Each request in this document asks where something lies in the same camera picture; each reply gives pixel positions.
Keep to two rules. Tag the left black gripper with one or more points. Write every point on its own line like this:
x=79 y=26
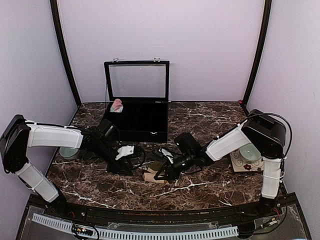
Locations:
x=121 y=165

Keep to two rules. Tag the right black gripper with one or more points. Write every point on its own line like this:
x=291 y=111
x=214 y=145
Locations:
x=173 y=174

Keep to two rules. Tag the striped beige sock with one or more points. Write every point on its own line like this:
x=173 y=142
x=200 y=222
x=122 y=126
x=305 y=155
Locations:
x=150 y=173

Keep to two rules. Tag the pink patterned sock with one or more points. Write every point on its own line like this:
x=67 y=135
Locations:
x=117 y=106

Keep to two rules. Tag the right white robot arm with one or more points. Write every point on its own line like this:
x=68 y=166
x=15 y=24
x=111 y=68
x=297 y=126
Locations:
x=263 y=132

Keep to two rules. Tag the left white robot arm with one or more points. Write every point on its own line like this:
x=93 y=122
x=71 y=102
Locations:
x=21 y=136

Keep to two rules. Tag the pale green ceramic bowl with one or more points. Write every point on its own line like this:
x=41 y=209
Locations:
x=68 y=153

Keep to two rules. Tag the floral square coaster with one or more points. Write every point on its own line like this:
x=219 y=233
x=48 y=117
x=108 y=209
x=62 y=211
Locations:
x=243 y=165

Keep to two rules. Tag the black display case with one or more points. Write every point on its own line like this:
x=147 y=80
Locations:
x=143 y=88

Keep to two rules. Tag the left green circuit board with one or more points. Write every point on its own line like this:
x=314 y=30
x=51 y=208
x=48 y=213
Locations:
x=80 y=230

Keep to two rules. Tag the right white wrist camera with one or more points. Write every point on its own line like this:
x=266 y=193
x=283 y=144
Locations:
x=167 y=155

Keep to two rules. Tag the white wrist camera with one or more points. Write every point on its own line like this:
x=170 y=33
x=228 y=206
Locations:
x=124 y=151
x=167 y=155

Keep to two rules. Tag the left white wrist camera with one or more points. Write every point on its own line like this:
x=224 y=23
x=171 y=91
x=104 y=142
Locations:
x=124 y=151

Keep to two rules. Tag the black front rail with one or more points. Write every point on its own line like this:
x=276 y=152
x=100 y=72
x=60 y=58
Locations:
x=92 y=212

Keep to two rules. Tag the white slotted cable duct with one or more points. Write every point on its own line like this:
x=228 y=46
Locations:
x=125 y=231

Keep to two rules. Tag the left black frame post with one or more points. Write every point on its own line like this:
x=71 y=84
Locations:
x=63 y=51

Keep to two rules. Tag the black frame post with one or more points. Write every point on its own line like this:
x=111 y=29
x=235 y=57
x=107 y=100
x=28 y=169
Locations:
x=63 y=51
x=258 y=53

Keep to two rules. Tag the right black frame post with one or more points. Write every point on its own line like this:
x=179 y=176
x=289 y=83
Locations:
x=258 y=53

